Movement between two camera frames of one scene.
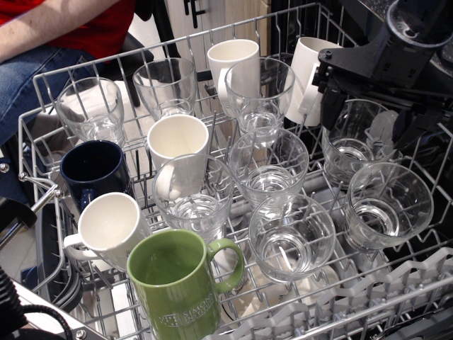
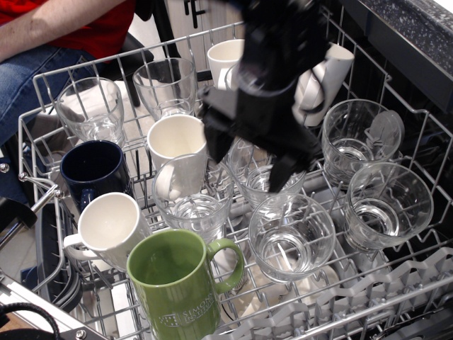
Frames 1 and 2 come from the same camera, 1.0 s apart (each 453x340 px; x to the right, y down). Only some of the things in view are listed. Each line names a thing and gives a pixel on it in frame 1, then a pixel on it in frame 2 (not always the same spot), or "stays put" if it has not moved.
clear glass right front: x=385 y=204 stays put
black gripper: x=386 y=64 -> x=262 y=112
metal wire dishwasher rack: x=187 y=188 stays put
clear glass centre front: x=193 y=193 stays put
